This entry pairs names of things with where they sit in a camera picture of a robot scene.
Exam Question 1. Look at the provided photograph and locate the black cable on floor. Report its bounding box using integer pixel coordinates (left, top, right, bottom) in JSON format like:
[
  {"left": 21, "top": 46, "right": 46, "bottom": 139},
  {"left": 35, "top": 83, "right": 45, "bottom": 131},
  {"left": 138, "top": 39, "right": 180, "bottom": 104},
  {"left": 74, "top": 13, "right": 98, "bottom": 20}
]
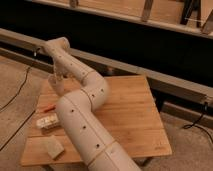
[{"left": 0, "top": 47, "right": 42, "bottom": 112}]

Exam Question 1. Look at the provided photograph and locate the black cable at right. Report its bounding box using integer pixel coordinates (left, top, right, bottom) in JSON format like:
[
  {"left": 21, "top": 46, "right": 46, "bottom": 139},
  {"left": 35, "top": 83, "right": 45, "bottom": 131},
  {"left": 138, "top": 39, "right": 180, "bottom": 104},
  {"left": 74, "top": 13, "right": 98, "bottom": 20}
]
[{"left": 182, "top": 101, "right": 213, "bottom": 148}]

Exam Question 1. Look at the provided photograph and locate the orange carrot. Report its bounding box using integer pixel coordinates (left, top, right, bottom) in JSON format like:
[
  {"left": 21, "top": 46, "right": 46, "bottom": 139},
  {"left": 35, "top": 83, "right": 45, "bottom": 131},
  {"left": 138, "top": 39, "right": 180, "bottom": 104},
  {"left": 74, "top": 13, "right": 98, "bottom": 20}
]
[{"left": 40, "top": 105, "right": 55, "bottom": 113}]

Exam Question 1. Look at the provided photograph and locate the beige sponge block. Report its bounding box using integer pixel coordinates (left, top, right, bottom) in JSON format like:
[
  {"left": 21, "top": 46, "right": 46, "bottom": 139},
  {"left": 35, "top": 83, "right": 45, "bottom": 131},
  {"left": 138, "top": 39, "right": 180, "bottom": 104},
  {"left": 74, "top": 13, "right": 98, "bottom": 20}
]
[{"left": 43, "top": 135, "right": 64, "bottom": 160}]

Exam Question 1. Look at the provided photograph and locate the white plastic bottle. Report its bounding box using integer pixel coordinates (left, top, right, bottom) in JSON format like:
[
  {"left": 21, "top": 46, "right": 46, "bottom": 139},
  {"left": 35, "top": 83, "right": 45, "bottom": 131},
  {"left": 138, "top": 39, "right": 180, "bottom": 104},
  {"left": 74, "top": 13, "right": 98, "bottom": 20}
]
[{"left": 36, "top": 114, "right": 60, "bottom": 129}]

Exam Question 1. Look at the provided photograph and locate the wooden table board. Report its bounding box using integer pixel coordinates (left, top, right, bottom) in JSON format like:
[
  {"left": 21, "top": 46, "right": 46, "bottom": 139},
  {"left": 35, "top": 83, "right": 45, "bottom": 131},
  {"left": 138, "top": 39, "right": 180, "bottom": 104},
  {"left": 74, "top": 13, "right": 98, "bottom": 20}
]
[{"left": 21, "top": 75, "right": 172, "bottom": 166}]

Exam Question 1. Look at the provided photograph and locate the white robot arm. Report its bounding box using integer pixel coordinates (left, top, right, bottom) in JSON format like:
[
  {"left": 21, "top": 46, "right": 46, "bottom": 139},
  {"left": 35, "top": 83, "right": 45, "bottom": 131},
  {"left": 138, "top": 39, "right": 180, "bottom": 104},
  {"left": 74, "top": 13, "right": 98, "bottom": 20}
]
[{"left": 44, "top": 37, "right": 141, "bottom": 171}]

